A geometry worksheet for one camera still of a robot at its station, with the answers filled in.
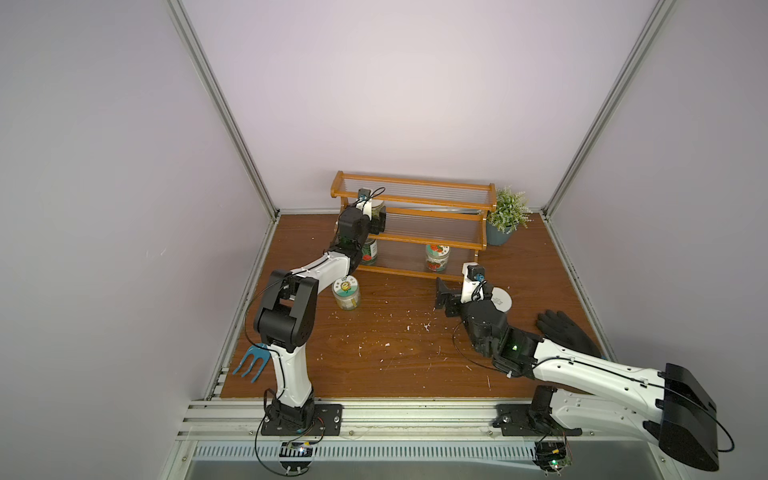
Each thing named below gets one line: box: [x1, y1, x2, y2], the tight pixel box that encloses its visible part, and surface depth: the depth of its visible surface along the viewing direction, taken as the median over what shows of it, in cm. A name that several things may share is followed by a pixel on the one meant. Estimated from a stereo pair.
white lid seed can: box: [491, 286, 512, 312], surface depth 86 cm
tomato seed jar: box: [425, 244, 451, 273], surface depth 98 cm
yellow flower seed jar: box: [370, 200, 386, 235], surface depth 88 cm
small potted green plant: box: [486, 186, 534, 247], surface depth 100 cm
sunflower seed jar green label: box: [332, 275, 361, 311], surface depth 91 cm
